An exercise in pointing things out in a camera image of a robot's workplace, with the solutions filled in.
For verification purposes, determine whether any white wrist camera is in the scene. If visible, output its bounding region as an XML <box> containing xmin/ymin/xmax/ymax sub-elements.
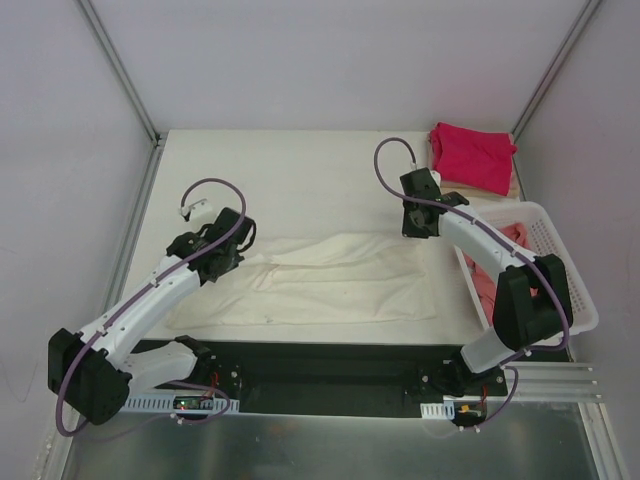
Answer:
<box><xmin>180</xmin><ymin>199</ymin><xmax>213</xmax><ymax>222</ymax></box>
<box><xmin>410</xmin><ymin>163</ymin><xmax>441</xmax><ymax>186</ymax></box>

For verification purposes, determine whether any cream white t shirt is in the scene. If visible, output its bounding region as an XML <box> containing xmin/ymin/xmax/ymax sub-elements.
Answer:
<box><xmin>166</xmin><ymin>233</ymin><xmax>436</xmax><ymax>330</ymax></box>

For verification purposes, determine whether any right white cable duct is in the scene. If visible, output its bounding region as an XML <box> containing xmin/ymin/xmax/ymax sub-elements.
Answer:
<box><xmin>419</xmin><ymin>399</ymin><xmax>487</xmax><ymax>421</ymax></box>

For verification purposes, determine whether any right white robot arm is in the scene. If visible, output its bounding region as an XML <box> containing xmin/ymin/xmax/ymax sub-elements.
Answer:
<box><xmin>400</xmin><ymin>168</ymin><xmax>573</xmax><ymax>395</ymax></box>

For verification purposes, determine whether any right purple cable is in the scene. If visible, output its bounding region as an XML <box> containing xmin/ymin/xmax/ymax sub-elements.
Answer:
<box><xmin>373</xmin><ymin>137</ymin><xmax>574</xmax><ymax>434</ymax></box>

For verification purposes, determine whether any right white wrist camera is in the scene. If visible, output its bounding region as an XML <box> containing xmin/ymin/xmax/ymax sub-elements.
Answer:
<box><xmin>410</xmin><ymin>163</ymin><xmax>441</xmax><ymax>186</ymax></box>

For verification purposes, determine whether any left white cable duct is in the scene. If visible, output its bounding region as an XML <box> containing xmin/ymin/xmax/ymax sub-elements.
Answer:
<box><xmin>121</xmin><ymin>393</ymin><xmax>240</xmax><ymax>415</ymax></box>

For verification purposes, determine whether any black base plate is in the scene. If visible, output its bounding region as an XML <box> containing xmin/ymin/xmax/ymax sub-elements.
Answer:
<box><xmin>152</xmin><ymin>339</ymin><xmax>519</xmax><ymax>416</ymax></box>

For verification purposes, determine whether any aluminium frame post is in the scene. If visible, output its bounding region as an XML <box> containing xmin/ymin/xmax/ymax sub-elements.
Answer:
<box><xmin>509</xmin><ymin>0</ymin><xmax>604</xmax><ymax>144</ymax></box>
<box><xmin>74</xmin><ymin>0</ymin><xmax>166</xmax><ymax>147</ymax></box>

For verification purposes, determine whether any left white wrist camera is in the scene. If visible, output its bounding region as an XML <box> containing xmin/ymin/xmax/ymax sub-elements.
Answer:
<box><xmin>180</xmin><ymin>199</ymin><xmax>213</xmax><ymax>222</ymax></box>

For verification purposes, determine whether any right aluminium frame post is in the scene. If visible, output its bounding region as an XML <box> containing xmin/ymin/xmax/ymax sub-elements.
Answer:
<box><xmin>509</xmin><ymin>0</ymin><xmax>604</xmax><ymax>144</ymax></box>

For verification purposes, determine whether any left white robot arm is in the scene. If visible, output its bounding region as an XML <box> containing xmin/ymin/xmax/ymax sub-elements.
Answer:
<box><xmin>47</xmin><ymin>208</ymin><xmax>257</xmax><ymax>425</ymax></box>

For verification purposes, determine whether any folded beige t shirt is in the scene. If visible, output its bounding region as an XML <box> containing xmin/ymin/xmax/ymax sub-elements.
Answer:
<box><xmin>426</xmin><ymin>133</ymin><xmax>521</xmax><ymax>201</ymax></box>

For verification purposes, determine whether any folded red t shirt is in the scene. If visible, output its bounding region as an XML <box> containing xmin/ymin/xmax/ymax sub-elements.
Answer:
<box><xmin>428</xmin><ymin>122</ymin><xmax>517</xmax><ymax>196</ymax></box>

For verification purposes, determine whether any pink crumpled t shirt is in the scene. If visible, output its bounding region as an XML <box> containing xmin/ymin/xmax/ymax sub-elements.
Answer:
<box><xmin>455</xmin><ymin>222</ymin><xmax>535</xmax><ymax>329</ymax></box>

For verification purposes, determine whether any white cable duct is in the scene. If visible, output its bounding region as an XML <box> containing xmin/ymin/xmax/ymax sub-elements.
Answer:
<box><xmin>121</xmin><ymin>393</ymin><xmax>240</xmax><ymax>415</ymax></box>
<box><xmin>419</xmin><ymin>399</ymin><xmax>487</xmax><ymax>421</ymax></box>

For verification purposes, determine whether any left aluminium frame post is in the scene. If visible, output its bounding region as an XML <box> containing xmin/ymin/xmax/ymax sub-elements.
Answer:
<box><xmin>74</xmin><ymin>0</ymin><xmax>166</xmax><ymax>147</ymax></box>

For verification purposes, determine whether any white plastic basket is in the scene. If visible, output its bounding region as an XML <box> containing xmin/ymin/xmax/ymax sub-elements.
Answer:
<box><xmin>452</xmin><ymin>202</ymin><xmax>600</xmax><ymax>346</ymax></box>

